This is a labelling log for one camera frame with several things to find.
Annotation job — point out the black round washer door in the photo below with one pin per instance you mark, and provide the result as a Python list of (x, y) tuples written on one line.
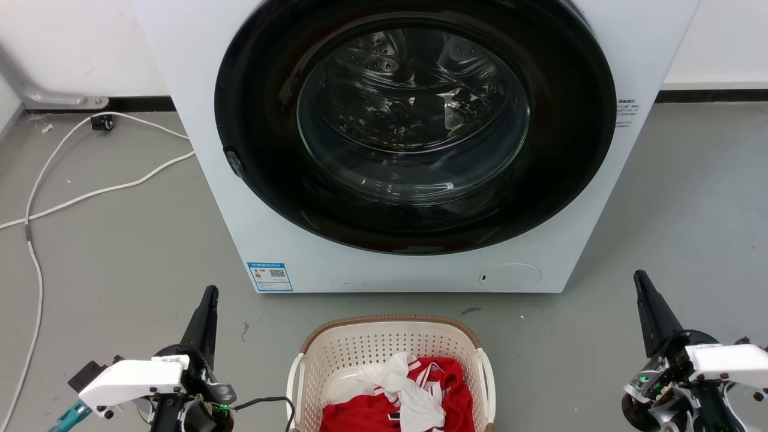
[(270, 150)]

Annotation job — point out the small black floor plug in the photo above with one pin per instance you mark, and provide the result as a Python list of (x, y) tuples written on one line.
[(102, 123)]

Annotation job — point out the red sports jersey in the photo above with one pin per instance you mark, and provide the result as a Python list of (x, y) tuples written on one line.
[(447, 390)]

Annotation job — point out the cream perforated laundry basket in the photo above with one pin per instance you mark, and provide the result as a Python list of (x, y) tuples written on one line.
[(360, 345)]

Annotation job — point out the white front-load washing machine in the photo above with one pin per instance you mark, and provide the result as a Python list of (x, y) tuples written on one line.
[(204, 180)]

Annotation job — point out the white crumpled garment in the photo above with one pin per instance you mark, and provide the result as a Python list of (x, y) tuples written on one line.
[(414, 399)]

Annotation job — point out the grey metal pipe bracket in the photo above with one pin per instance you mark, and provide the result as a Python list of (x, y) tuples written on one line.
[(42, 95)]

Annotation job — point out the grey washer door latch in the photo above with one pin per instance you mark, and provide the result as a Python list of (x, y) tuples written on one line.
[(234, 163)]

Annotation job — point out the teal plastic connector piece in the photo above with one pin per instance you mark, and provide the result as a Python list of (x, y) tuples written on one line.
[(71, 416)]

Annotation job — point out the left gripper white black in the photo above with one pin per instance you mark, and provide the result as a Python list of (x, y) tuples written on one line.
[(135, 379)]

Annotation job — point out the small printed text label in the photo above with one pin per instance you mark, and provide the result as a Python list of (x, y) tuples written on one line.
[(625, 113)]

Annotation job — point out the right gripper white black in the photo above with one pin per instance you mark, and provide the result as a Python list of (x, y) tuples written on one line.
[(720, 366)]

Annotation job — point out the round white filter cover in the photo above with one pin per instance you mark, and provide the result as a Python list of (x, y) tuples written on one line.
[(510, 277)]

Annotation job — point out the blue energy label sticker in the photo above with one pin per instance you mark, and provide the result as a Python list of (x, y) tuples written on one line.
[(270, 276)]

